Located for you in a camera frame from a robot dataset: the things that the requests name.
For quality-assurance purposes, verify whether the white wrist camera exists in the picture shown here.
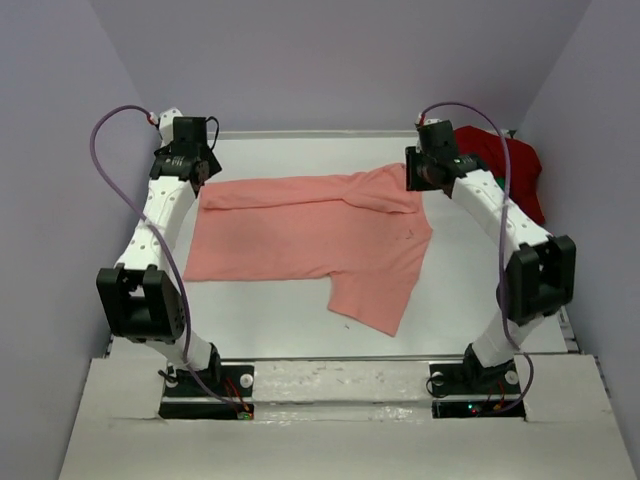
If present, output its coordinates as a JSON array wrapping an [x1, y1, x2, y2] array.
[[415, 115, 442, 130], [146, 107, 183, 145]]

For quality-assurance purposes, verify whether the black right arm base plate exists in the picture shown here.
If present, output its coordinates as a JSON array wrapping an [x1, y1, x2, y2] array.
[[425, 361, 526, 419]]

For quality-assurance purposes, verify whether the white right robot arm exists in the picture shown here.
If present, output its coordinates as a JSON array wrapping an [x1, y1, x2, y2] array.
[[406, 119, 577, 398]]

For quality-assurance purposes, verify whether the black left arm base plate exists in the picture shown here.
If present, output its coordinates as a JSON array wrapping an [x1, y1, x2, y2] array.
[[158, 362, 255, 420]]

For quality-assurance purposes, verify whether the pink t shirt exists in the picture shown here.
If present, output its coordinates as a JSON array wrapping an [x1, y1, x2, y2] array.
[[183, 163, 432, 336]]

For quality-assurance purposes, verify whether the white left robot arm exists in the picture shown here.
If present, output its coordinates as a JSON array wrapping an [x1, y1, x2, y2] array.
[[96, 108, 222, 395]]

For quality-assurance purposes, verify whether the red t shirt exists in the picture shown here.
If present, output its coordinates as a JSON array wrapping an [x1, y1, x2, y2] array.
[[454, 126, 546, 225]]

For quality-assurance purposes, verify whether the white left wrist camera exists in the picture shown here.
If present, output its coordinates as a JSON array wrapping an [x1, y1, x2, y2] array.
[[146, 107, 183, 145]]

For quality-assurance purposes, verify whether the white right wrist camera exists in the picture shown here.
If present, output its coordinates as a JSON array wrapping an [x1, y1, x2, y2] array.
[[415, 115, 442, 130]]

